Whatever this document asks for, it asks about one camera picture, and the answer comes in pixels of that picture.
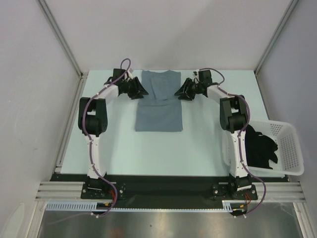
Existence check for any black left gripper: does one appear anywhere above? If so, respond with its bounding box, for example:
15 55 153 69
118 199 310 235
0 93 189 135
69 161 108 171
121 76 148 100

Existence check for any white perforated plastic basket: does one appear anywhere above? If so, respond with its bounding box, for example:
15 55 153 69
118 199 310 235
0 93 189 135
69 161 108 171
222 120 304 176

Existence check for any aluminium frame post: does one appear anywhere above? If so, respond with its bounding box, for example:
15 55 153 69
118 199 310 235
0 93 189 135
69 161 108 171
254 0 300 76
36 0 89 82

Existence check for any white slotted cable duct right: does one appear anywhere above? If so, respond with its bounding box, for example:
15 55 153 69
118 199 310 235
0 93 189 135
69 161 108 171
222 200 251 213

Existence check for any black t shirt in basket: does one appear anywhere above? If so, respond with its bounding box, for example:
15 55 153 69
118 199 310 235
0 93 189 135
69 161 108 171
245 125 278 170

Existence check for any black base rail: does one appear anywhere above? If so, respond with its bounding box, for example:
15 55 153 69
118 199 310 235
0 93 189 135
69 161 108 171
49 173 258 210

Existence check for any aluminium front rail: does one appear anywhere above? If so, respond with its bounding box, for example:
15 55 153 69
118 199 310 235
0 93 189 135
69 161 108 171
35 181 306 203

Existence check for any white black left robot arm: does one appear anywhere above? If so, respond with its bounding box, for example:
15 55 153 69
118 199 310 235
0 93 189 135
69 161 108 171
78 68 148 199

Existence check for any white slotted cable duct left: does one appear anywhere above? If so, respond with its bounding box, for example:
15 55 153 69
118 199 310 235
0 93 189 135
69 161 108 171
46 201 112 212

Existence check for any right aluminium frame post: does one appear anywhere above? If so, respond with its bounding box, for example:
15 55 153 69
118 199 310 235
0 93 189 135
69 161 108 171
254 0 300 76

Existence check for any light blue t shirt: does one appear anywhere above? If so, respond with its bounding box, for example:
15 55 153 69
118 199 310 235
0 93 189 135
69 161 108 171
135 70 183 132

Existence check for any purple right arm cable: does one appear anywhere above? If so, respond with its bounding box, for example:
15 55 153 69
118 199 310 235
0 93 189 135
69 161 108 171
195 67 268 220

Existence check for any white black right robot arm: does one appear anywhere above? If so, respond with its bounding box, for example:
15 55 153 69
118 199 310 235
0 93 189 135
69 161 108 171
174 68 252 199

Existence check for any white slotted cable duct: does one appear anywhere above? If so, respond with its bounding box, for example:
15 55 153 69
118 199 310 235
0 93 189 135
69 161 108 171
222 200 251 213
46 201 112 212

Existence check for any left aluminium frame post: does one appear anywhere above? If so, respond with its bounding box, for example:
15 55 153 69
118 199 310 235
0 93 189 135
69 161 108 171
36 0 89 82

